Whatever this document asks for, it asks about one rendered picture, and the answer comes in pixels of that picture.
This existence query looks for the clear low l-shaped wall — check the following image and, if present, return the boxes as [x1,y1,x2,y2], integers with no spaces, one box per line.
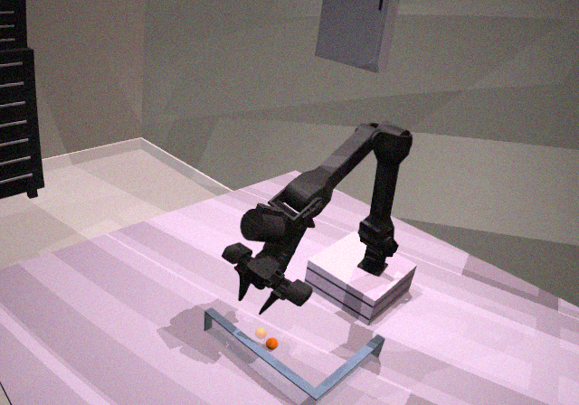
[204,307,385,400]

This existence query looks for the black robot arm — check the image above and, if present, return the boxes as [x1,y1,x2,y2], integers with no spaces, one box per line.
[240,121,413,290]

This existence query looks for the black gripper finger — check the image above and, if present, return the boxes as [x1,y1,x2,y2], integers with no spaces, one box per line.
[234,266,251,302]
[259,288,286,315]

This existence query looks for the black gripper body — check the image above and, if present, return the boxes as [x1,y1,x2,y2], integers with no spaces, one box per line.
[222,241,313,306]

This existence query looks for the clear glass corner walls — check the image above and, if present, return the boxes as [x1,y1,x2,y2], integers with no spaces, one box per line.
[205,313,384,405]

